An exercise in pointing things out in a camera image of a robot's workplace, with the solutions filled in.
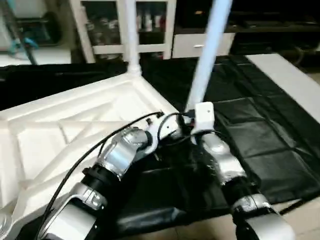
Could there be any white glass door cabinet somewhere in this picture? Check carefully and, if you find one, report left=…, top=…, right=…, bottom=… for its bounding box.
left=69, top=0, right=177, bottom=64

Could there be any white plastic table top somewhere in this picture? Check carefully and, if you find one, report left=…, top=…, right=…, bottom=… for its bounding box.
left=0, top=71, right=187, bottom=236

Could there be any white flat board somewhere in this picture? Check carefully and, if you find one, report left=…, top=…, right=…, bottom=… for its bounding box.
left=245, top=52, right=320, bottom=124

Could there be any black table mat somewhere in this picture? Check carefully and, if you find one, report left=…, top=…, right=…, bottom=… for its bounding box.
left=0, top=54, right=320, bottom=238

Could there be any white drawer unit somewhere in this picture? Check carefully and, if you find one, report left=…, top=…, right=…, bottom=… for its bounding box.
left=172, top=32, right=236, bottom=59

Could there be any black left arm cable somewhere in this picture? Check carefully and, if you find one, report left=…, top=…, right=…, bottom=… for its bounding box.
left=34, top=111, right=164, bottom=237

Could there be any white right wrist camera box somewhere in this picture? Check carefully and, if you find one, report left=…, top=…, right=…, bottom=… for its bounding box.
left=192, top=101, right=216, bottom=136

